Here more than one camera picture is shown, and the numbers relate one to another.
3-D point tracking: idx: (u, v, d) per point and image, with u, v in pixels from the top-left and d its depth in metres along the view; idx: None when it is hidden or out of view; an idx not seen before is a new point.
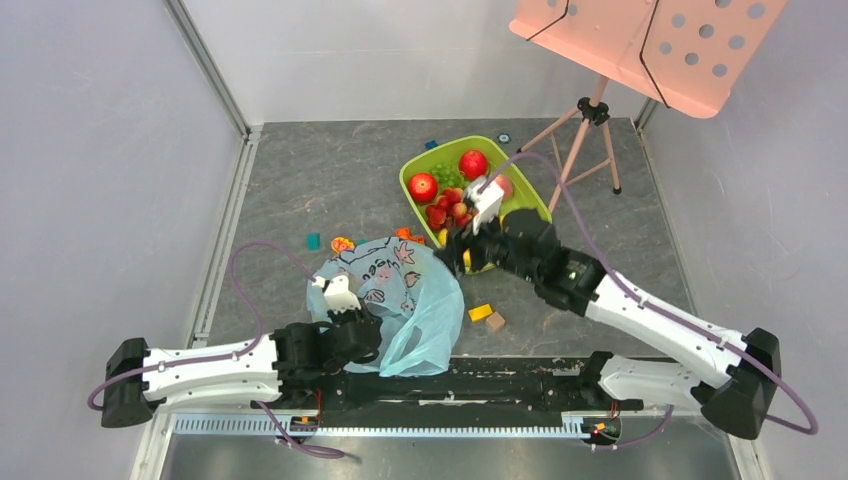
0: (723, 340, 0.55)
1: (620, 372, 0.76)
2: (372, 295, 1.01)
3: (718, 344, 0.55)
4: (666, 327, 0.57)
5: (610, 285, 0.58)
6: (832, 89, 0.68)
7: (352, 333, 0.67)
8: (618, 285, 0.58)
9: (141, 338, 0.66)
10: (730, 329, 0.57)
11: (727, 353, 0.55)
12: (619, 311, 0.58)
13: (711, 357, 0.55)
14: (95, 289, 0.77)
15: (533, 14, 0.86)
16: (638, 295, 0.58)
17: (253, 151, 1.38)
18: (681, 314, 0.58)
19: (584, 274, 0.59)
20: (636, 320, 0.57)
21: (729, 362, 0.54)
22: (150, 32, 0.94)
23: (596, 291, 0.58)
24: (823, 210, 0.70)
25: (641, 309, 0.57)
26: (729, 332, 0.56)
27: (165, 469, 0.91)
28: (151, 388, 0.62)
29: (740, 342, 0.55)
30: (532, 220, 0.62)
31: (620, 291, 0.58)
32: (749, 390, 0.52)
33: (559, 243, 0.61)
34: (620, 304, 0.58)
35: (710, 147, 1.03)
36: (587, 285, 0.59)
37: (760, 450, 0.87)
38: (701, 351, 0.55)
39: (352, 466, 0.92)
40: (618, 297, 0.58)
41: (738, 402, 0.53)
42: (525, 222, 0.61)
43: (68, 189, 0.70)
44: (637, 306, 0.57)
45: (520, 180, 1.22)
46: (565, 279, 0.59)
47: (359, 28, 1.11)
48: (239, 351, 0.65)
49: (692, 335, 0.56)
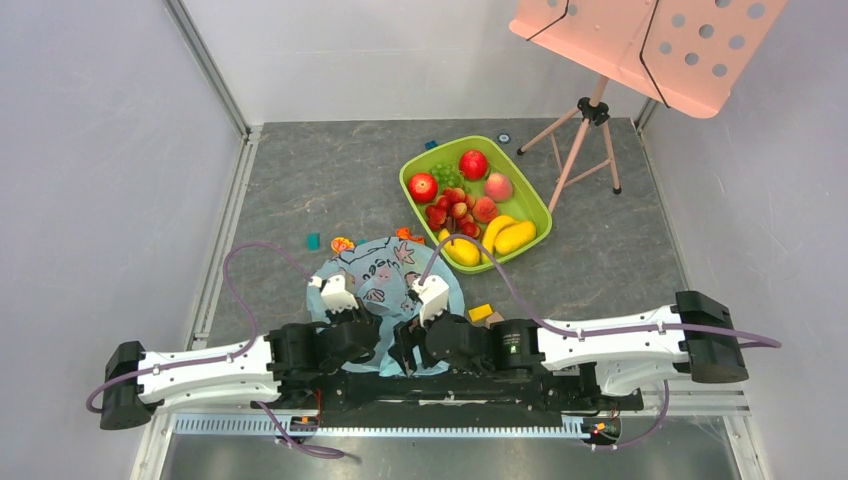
0: (658, 325, 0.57)
1: (613, 375, 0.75)
2: (372, 295, 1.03)
3: (658, 331, 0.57)
4: (610, 340, 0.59)
5: (547, 339, 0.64)
6: (833, 89, 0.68)
7: (348, 334, 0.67)
8: (552, 334, 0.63)
9: (138, 342, 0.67)
10: (658, 308, 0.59)
11: (671, 332, 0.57)
12: (567, 354, 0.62)
13: (663, 344, 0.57)
14: (94, 289, 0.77)
15: (533, 14, 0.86)
16: (571, 333, 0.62)
17: (253, 151, 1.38)
18: (615, 322, 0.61)
19: (521, 343, 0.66)
20: (589, 352, 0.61)
21: (677, 340, 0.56)
22: (150, 32, 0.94)
23: (540, 352, 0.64)
24: (823, 211, 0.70)
25: (582, 342, 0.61)
26: (659, 313, 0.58)
27: (165, 468, 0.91)
28: (146, 391, 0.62)
29: (673, 316, 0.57)
30: (447, 331, 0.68)
31: (558, 336, 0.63)
32: (709, 356, 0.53)
33: (476, 332, 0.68)
34: (563, 349, 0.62)
35: (710, 147, 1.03)
36: (530, 350, 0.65)
37: (760, 450, 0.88)
38: (651, 345, 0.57)
39: (352, 466, 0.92)
40: (558, 342, 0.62)
41: (708, 368, 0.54)
42: (444, 337, 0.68)
43: (68, 189, 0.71)
44: (578, 341, 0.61)
45: (520, 179, 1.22)
46: (511, 358, 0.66)
47: (359, 28, 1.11)
48: (233, 353, 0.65)
49: (634, 334, 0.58)
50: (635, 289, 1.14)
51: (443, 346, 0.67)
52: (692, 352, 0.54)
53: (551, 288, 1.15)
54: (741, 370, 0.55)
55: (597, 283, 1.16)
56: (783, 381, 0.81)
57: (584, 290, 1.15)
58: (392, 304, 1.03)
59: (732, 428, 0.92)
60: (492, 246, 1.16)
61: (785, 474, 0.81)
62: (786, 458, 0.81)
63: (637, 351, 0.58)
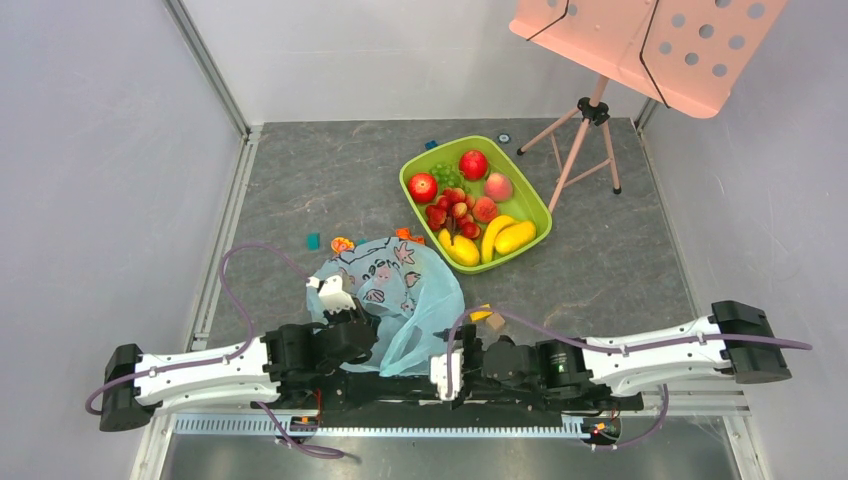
0: (698, 335, 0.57)
1: (628, 377, 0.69)
2: (372, 295, 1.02)
3: (699, 341, 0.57)
4: (652, 353, 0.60)
5: (593, 356, 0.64)
6: (832, 90, 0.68)
7: (344, 334, 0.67)
8: (597, 352, 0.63)
9: (134, 345, 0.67)
10: (696, 319, 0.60)
11: (711, 342, 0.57)
12: (613, 369, 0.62)
13: (705, 354, 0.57)
14: (95, 289, 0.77)
15: (533, 14, 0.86)
16: (615, 349, 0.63)
17: (253, 151, 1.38)
18: (656, 335, 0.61)
19: (569, 362, 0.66)
20: (634, 366, 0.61)
21: (718, 349, 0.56)
22: (150, 32, 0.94)
23: (587, 369, 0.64)
24: (823, 211, 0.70)
25: (627, 357, 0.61)
26: (697, 325, 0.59)
27: (165, 468, 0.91)
28: (143, 393, 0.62)
29: (711, 326, 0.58)
30: (506, 353, 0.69)
31: (601, 354, 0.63)
32: (751, 363, 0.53)
33: (528, 353, 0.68)
34: (609, 364, 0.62)
35: (710, 146, 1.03)
36: (578, 367, 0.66)
37: (760, 450, 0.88)
38: (693, 355, 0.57)
39: (352, 466, 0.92)
40: (602, 358, 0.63)
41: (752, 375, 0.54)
42: (500, 359, 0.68)
43: (68, 189, 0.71)
44: (623, 356, 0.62)
45: (520, 180, 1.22)
46: (560, 377, 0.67)
47: (358, 28, 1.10)
48: (230, 354, 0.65)
49: (675, 346, 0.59)
50: (635, 289, 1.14)
51: (504, 369, 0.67)
52: (735, 360, 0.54)
53: (552, 288, 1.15)
54: (784, 373, 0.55)
55: (597, 283, 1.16)
56: (783, 381, 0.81)
57: (584, 291, 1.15)
58: (392, 304, 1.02)
59: (732, 428, 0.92)
60: (493, 247, 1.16)
61: (785, 474, 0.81)
62: (786, 458, 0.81)
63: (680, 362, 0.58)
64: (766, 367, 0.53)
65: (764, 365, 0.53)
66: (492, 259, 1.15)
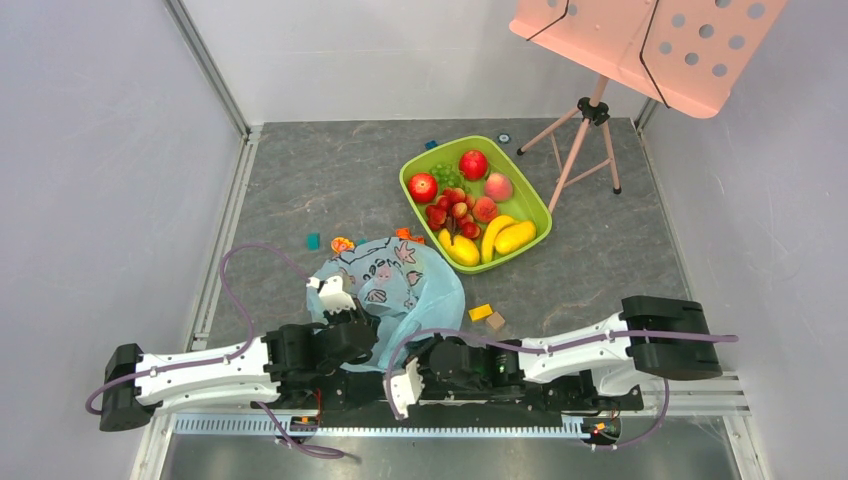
0: (607, 334, 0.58)
1: (606, 376, 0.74)
2: (373, 295, 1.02)
3: (608, 339, 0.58)
4: (569, 352, 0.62)
5: (524, 355, 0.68)
6: (832, 90, 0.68)
7: (344, 335, 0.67)
8: (526, 352, 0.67)
9: (135, 344, 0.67)
10: (609, 316, 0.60)
11: (620, 339, 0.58)
12: (541, 368, 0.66)
13: (614, 351, 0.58)
14: (96, 289, 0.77)
15: (533, 14, 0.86)
16: (540, 349, 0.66)
17: (253, 151, 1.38)
18: (578, 333, 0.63)
19: (510, 362, 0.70)
20: (556, 367, 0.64)
21: (625, 346, 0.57)
22: (150, 32, 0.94)
23: (521, 369, 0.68)
24: (823, 210, 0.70)
25: (550, 356, 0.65)
26: (608, 322, 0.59)
27: (165, 468, 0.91)
28: (144, 393, 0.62)
29: (621, 322, 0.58)
30: (448, 352, 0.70)
31: (533, 354, 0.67)
32: (656, 358, 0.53)
33: (471, 352, 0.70)
34: (537, 365, 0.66)
35: (710, 146, 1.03)
36: (515, 368, 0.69)
37: (760, 450, 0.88)
38: (604, 353, 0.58)
39: (352, 466, 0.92)
40: (531, 358, 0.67)
41: (658, 370, 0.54)
42: (444, 359, 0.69)
43: (69, 189, 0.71)
44: (547, 356, 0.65)
45: (520, 179, 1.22)
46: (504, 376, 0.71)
47: (358, 28, 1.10)
48: (230, 354, 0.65)
49: (590, 344, 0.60)
50: (635, 289, 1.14)
51: (446, 368, 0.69)
52: (640, 354, 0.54)
53: (552, 288, 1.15)
54: (706, 368, 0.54)
55: (597, 283, 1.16)
56: (783, 381, 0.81)
57: (584, 291, 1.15)
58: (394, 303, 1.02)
59: (732, 427, 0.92)
60: (493, 247, 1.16)
61: (786, 473, 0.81)
62: (786, 457, 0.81)
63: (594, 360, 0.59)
64: (670, 364, 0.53)
65: (670, 361, 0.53)
66: (492, 260, 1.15)
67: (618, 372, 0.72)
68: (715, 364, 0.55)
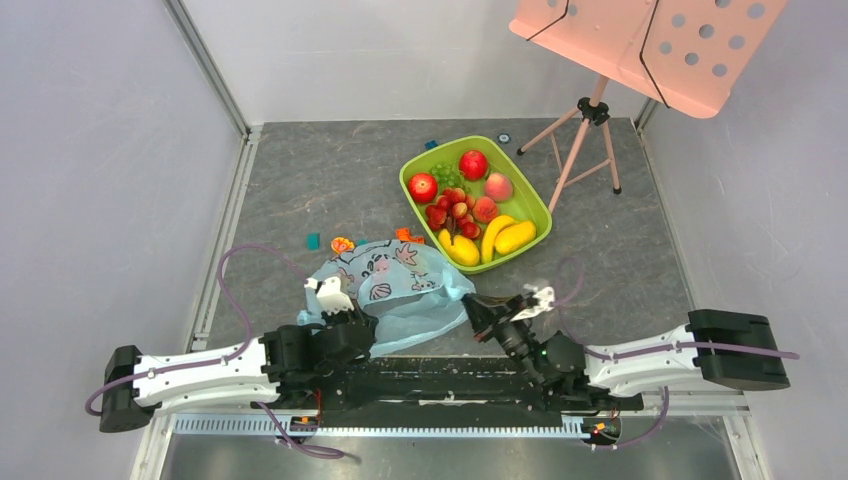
0: (673, 344, 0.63)
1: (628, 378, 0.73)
2: (377, 291, 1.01)
3: (673, 349, 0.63)
4: (637, 361, 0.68)
5: (594, 361, 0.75)
6: (832, 89, 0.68)
7: (342, 335, 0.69)
8: (593, 357, 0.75)
9: (134, 345, 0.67)
10: (676, 328, 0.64)
11: (686, 350, 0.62)
12: (606, 374, 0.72)
13: (680, 361, 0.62)
14: (96, 289, 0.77)
15: (533, 14, 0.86)
16: (606, 356, 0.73)
17: (253, 151, 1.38)
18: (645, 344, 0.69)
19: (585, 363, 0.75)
20: (620, 373, 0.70)
21: (691, 357, 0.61)
22: (150, 31, 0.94)
23: (586, 374, 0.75)
24: (824, 210, 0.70)
25: (615, 363, 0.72)
26: (674, 333, 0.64)
27: (165, 468, 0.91)
28: (141, 395, 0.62)
29: (687, 334, 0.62)
30: (567, 346, 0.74)
31: (599, 360, 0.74)
32: (723, 368, 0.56)
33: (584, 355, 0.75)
34: (602, 371, 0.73)
35: (710, 146, 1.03)
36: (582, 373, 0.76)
37: (760, 450, 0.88)
38: (670, 363, 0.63)
39: (352, 466, 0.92)
40: (598, 364, 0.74)
41: (725, 381, 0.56)
42: (564, 355, 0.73)
43: (69, 188, 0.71)
44: (613, 363, 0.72)
45: (519, 179, 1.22)
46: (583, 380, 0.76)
47: (358, 28, 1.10)
48: (227, 355, 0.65)
49: (656, 354, 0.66)
50: (635, 289, 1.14)
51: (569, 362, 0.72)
52: (708, 364, 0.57)
53: (552, 288, 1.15)
54: (773, 381, 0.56)
55: (597, 283, 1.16)
56: None
57: (584, 291, 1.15)
58: (401, 292, 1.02)
59: (732, 427, 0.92)
60: (493, 247, 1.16)
61: (786, 474, 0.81)
62: (786, 457, 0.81)
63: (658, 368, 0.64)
64: (737, 376, 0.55)
65: (737, 371, 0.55)
66: (493, 259, 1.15)
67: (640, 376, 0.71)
68: (782, 378, 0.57)
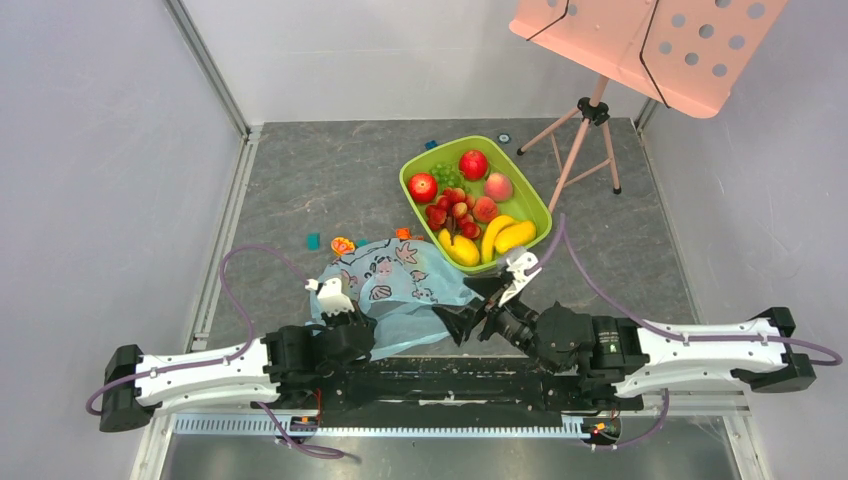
0: (762, 336, 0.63)
1: (637, 378, 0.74)
2: (377, 292, 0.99)
3: (763, 341, 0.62)
4: (715, 347, 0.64)
5: (650, 339, 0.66)
6: (831, 90, 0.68)
7: (344, 337, 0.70)
8: (660, 335, 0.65)
9: (135, 345, 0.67)
10: (754, 320, 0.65)
11: (770, 344, 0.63)
12: (672, 356, 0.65)
13: (764, 353, 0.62)
14: (96, 290, 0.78)
15: (533, 14, 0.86)
16: (676, 336, 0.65)
17: (253, 151, 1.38)
18: (713, 329, 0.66)
19: (619, 343, 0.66)
20: (691, 357, 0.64)
21: (779, 352, 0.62)
22: (150, 32, 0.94)
23: (643, 352, 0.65)
24: (823, 210, 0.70)
25: (687, 345, 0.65)
26: (759, 325, 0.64)
27: (165, 468, 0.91)
28: (143, 394, 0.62)
29: (771, 328, 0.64)
30: (567, 322, 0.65)
31: (661, 339, 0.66)
32: (806, 367, 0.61)
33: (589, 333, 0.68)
34: (669, 352, 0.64)
35: (710, 146, 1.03)
36: (628, 350, 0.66)
37: (760, 450, 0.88)
38: (754, 354, 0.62)
39: (352, 466, 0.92)
40: (663, 344, 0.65)
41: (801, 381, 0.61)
42: (559, 331, 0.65)
43: (68, 188, 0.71)
44: (683, 345, 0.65)
45: (519, 178, 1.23)
46: (610, 357, 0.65)
47: (359, 28, 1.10)
48: (230, 355, 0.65)
49: (738, 343, 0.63)
50: (635, 289, 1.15)
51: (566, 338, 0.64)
52: (798, 362, 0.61)
53: (552, 288, 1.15)
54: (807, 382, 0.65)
55: (597, 283, 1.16)
56: None
57: (584, 290, 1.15)
58: (402, 296, 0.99)
59: (732, 428, 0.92)
60: (493, 246, 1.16)
61: (786, 473, 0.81)
62: (786, 458, 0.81)
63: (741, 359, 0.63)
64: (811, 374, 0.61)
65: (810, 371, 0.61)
66: (493, 260, 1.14)
67: (654, 375, 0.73)
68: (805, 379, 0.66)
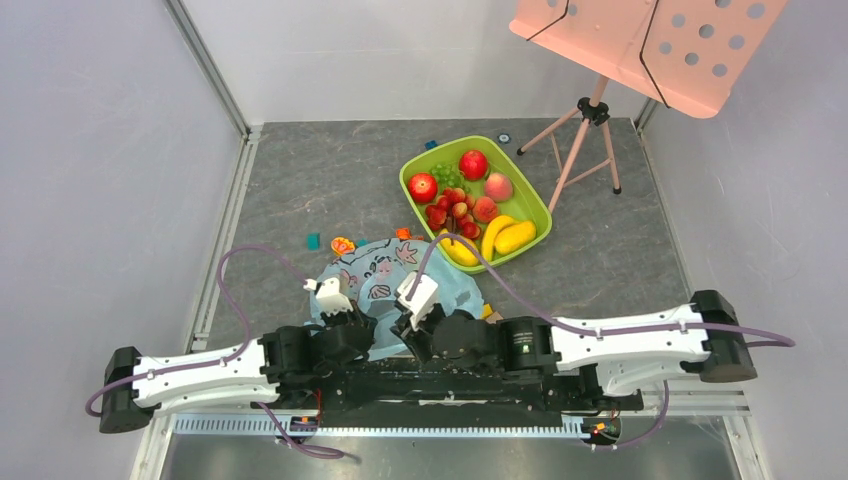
0: (681, 324, 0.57)
1: (616, 376, 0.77)
2: (376, 291, 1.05)
3: (681, 330, 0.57)
4: (631, 339, 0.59)
5: (562, 338, 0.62)
6: (832, 90, 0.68)
7: (340, 336, 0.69)
8: (570, 334, 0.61)
9: (134, 346, 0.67)
10: (676, 308, 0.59)
11: (693, 332, 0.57)
12: (586, 353, 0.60)
13: (685, 344, 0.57)
14: (96, 290, 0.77)
15: (533, 14, 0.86)
16: (589, 332, 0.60)
17: (253, 151, 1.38)
18: (632, 320, 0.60)
19: (533, 342, 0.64)
20: (606, 353, 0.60)
21: (700, 340, 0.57)
22: (150, 32, 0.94)
23: (556, 351, 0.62)
24: (823, 210, 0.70)
25: (601, 341, 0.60)
26: (678, 313, 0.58)
27: (165, 468, 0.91)
28: (141, 396, 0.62)
29: (692, 315, 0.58)
30: (459, 328, 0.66)
31: (574, 335, 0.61)
32: (731, 354, 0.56)
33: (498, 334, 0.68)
34: (581, 349, 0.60)
35: (710, 146, 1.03)
36: (543, 348, 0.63)
37: (760, 450, 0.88)
38: (672, 344, 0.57)
39: (352, 466, 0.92)
40: (576, 342, 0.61)
41: (728, 367, 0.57)
42: (452, 338, 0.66)
43: (69, 188, 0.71)
44: (597, 340, 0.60)
45: (519, 178, 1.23)
46: (522, 358, 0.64)
47: (359, 28, 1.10)
48: (227, 357, 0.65)
49: (654, 334, 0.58)
50: (635, 289, 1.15)
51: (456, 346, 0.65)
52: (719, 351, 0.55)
53: (552, 289, 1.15)
54: (751, 369, 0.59)
55: (597, 283, 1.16)
56: (783, 381, 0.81)
57: (584, 291, 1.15)
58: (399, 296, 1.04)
59: (732, 428, 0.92)
60: (493, 247, 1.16)
61: (785, 474, 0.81)
62: (786, 458, 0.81)
63: (659, 351, 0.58)
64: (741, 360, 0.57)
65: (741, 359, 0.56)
66: (493, 260, 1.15)
67: (630, 371, 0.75)
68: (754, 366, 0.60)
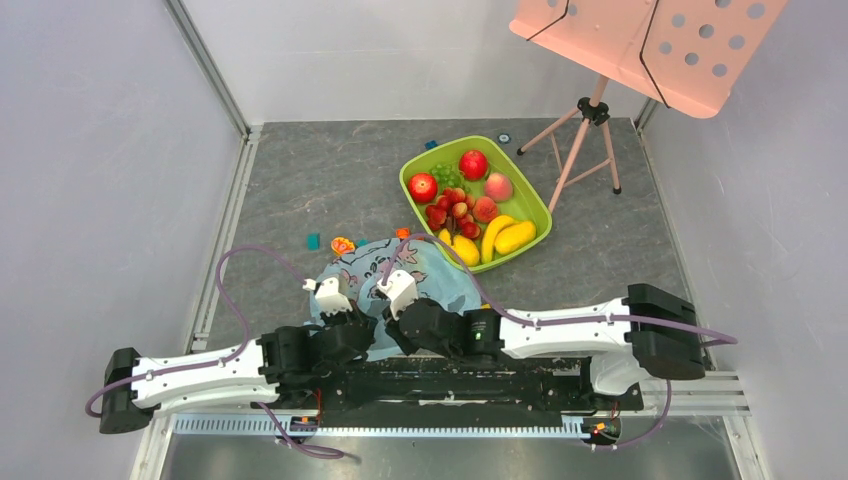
0: (607, 316, 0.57)
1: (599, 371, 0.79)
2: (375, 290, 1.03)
3: (606, 321, 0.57)
4: (562, 330, 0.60)
5: (508, 326, 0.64)
6: (831, 90, 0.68)
7: (340, 337, 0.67)
8: (513, 322, 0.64)
9: (132, 348, 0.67)
10: (610, 300, 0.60)
11: (619, 323, 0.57)
12: (524, 342, 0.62)
13: (610, 335, 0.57)
14: (96, 290, 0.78)
15: (533, 14, 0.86)
16: (528, 321, 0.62)
17: (253, 151, 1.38)
18: (568, 312, 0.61)
19: (487, 330, 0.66)
20: (542, 342, 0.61)
21: (624, 331, 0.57)
22: (150, 31, 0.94)
23: (501, 338, 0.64)
24: (823, 210, 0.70)
25: (537, 330, 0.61)
26: (609, 305, 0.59)
27: (165, 468, 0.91)
28: (139, 397, 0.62)
29: (622, 308, 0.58)
30: (421, 311, 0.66)
31: (516, 326, 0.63)
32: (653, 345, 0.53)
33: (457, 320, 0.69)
34: (520, 337, 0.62)
35: (710, 146, 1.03)
36: (493, 336, 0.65)
37: (760, 450, 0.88)
38: (598, 335, 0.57)
39: (352, 466, 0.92)
40: (516, 330, 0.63)
41: (655, 360, 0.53)
42: (414, 319, 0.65)
43: (69, 188, 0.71)
44: (534, 330, 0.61)
45: (518, 177, 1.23)
46: (477, 344, 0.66)
47: (358, 28, 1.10)
48: (225, 357, 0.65)
49: (584, 325, 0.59)
50: None
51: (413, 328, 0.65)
52: (637, 340, 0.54)
53: (552, 288, 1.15)
54: (697, 368, 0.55)
55: (597, 283, 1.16)
56: (783, 381, 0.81)
57: (584, 290, 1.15)
58: None
59: (732, 427, 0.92)
60: (493, 246, 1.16)
61: (786, 473, 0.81)
62: (786, 458, 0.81)
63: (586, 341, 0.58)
64: (669, 355, 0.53)
65: (667, 352, 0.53)
66: (492, 259, 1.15)
67: (608, 369, 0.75)
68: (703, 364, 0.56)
